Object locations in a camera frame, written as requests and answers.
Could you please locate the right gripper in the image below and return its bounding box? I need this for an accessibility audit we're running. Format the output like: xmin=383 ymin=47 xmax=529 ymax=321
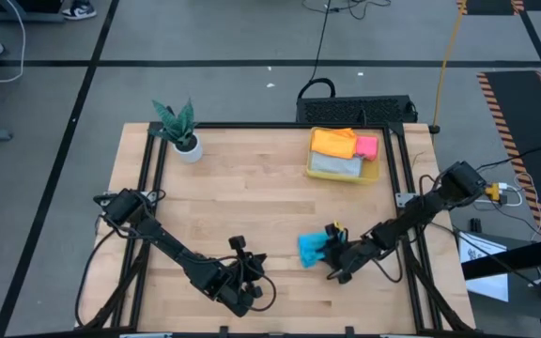
xmin=322 ymin=222 xmax=384 ymax=285

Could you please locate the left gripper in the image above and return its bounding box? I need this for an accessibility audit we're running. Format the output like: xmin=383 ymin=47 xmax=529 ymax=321
xmin=204 ymin=235 xmax=269 ymax=318

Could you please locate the blue microfiber towel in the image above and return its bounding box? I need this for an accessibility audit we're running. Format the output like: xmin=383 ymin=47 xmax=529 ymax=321
xmin=297 ymin=230 xmax=333 ymax=269

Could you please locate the grey microfiber towel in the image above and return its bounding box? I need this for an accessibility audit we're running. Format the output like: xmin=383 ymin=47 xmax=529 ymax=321
xmin=308 ymin=150 xmax=364 ymax=179

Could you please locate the pink microfiber towel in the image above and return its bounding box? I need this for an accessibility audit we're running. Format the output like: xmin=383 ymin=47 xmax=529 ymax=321
xmin=355 ymin=135 xmax=380 ymax=162

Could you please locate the orange microfiber towel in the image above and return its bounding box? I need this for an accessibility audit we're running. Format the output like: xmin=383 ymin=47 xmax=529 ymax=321
xmin=309 ymin=127 xmax=360 ymax=161

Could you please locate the yellow translucent plastic bin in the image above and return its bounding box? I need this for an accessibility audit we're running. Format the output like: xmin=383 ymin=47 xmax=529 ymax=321
xmin=304 ymin=126 xmax=381 ymax=186

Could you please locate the white paper sheet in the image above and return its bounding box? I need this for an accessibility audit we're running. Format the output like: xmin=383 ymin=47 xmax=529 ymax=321
xmin=457 ymin=231 xmax=510 ymax=302

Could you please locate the snake plant in white pot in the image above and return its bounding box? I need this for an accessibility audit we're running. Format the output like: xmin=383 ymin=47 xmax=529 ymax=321
xmin=150 ymin=97 xmax=205 ymax=164

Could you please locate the black perforated computer case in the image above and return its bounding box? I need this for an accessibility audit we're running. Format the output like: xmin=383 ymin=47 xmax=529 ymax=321
xmin=295 ymin=95 xmax=419 ymax=127

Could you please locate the black stand bar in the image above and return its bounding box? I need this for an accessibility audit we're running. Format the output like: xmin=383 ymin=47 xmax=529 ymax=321
xmin=460 ymin=233 xmax=541 ymax=282

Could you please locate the large hazard striped floor mat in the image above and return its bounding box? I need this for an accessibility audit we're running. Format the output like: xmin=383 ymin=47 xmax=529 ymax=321
xmin=475 ymin=69 xmax=541 ymax=239

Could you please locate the small hazard striped floor mat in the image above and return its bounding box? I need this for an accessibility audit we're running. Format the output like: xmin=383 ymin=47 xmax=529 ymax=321
xmin=456 ymin=0 xmax=527 ymax=16

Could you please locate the black aluminium table frame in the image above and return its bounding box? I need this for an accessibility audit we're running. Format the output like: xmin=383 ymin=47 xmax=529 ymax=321
xmin=75 ymin=120 xmax=476 ymax=338

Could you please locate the black hanging cable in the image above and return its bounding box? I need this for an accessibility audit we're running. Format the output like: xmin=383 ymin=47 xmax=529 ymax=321
xmin=297 ymin=0 xmax=337 ymax=100

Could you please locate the yellow hanging cable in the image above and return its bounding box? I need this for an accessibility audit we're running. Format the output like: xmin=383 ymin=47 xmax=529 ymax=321
xmin=428 ymin=0 xmax=468 ymax=136

